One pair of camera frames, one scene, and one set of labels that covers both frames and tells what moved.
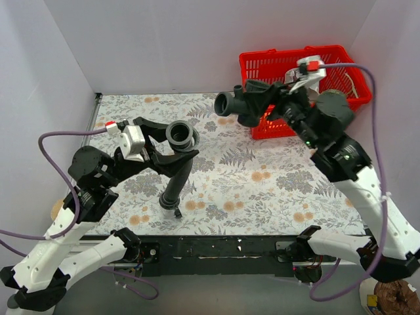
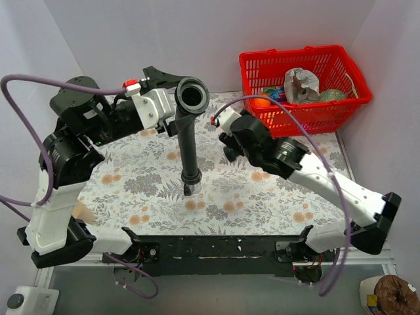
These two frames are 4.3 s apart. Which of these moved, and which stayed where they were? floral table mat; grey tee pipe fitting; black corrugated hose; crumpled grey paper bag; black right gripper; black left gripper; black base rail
Moved: black right gripper; black corrugated hose; grey tee pipe fitting; black left gripper
Stayed: black base rail; floral table mat; crumpled grey paper bag
